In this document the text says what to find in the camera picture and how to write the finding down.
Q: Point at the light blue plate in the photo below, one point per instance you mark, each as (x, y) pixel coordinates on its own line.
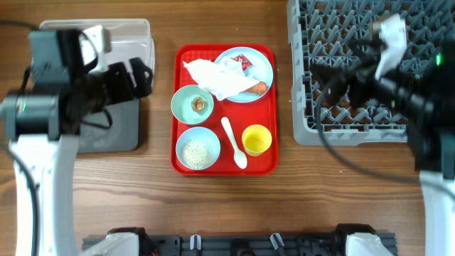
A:
(260, 70)

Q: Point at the white napkin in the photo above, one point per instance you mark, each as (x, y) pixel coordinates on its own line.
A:
(223, 79)

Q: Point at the blue bowl with rice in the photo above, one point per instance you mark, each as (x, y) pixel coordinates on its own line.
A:
(198, 148)

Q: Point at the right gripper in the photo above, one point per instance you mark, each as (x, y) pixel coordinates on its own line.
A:
(359, 77)

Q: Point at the green bowl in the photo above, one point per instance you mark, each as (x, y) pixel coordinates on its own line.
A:
(181, 105)

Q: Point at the clear plastic bin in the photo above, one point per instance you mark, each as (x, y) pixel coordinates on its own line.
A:
(130, 37)

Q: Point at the white plastic spoon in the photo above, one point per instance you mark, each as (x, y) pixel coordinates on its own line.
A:
(239, 157)

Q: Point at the brown food scrap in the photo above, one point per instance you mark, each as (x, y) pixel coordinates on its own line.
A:
(198, 104)

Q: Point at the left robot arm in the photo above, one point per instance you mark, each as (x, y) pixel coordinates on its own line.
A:
(43, 128)

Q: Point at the red plastic tray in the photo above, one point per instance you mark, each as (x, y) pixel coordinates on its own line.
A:
(262, 111)

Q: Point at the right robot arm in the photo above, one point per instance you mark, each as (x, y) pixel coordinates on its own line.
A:
(428, 106)

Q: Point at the yellow plastic cup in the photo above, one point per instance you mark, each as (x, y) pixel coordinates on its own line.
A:
(256, 139)

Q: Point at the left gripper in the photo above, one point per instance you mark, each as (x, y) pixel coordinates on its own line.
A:
(125, 92)

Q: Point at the black square bin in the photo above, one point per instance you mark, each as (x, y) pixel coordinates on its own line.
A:
(123, 135)

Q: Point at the orange carrot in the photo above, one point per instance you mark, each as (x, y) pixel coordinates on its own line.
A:
(259, 89)

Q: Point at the grey dishwasher rack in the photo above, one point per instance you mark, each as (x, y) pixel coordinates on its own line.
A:
(319, 33)

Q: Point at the red snack wrapper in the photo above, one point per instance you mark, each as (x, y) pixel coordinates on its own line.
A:
(245, 62)

